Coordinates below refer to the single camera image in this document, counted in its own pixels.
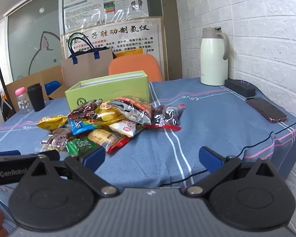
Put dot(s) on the yellow clear snack packet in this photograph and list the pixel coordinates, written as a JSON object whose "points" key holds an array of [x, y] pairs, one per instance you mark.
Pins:
{"points": [[109, 112]]}

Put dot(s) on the cream thermos jug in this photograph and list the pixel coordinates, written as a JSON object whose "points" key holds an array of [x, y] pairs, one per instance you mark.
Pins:
{"points": [[212, 59]]}

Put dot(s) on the orange chair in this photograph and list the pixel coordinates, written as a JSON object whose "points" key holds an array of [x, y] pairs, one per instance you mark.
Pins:
{"points": [[135, 65]]}

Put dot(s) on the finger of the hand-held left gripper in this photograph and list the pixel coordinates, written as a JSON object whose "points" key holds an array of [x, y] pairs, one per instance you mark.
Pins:
{"points": [[5, 153]]}

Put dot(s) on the wall poster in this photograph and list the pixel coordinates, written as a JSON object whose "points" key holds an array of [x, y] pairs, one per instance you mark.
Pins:
{"points": [[88, 2]]}

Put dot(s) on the smartphone in pink case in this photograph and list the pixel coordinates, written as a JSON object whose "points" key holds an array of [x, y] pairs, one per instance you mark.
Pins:
{"points": [[266, 109]]}

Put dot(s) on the brown purple snack packet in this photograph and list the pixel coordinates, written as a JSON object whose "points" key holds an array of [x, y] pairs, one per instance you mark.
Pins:
{"points": [[58, 138]]}

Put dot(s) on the clear bottle pink cap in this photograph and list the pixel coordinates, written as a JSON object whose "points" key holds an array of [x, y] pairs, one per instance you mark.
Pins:
{"points": [[23, 102]]}

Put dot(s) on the green cardboard box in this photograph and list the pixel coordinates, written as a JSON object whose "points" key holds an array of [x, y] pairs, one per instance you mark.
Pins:
{"points": [[108, 88]]}

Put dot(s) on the dark snack packet red edge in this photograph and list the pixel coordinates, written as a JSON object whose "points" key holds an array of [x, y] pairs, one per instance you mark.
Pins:
{"points": [[166, 117]]}

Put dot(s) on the dark brown snack packet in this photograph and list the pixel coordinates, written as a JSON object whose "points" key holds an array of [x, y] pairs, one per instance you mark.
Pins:
{"points": [[82, 112]]}

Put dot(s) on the blue plastic chair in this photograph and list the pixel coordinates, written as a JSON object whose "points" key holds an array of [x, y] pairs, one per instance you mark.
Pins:
{"points": [[51, 86]]}

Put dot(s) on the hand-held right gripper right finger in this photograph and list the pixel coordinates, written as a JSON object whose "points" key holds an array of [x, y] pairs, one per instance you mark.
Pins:
{"points": [[209, 159]]}

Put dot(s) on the large black white snack packet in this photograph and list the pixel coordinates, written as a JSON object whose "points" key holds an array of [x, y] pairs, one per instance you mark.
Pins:
{"points": [[133, 109]]}

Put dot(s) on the poster on cardboard board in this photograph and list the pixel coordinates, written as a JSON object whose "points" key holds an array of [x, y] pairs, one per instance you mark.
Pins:
{"points": [[133, 34]]}

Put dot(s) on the blue striped tablecloth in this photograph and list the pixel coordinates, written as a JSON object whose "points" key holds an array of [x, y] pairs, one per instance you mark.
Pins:
{"points": [[212, 133]]}

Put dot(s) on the black cup with lid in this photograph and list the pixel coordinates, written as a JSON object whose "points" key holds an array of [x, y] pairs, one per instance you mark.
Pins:
{"points": [[36, 98]]}

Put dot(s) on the black case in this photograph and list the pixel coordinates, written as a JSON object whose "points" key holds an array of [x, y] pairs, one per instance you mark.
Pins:
{"points": [[240, 87]]}

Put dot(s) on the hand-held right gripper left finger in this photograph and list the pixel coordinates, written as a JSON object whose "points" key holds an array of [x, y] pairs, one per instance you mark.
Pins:
{"points": [[95, 158]]}

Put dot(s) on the crinkled yellow snack packet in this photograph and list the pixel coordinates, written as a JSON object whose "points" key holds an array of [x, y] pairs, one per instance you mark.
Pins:
{"points": [[50, 123]]}

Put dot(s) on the open cardboard box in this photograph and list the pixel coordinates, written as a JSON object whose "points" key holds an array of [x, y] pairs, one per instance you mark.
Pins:
{"points": [[27, 77]]}

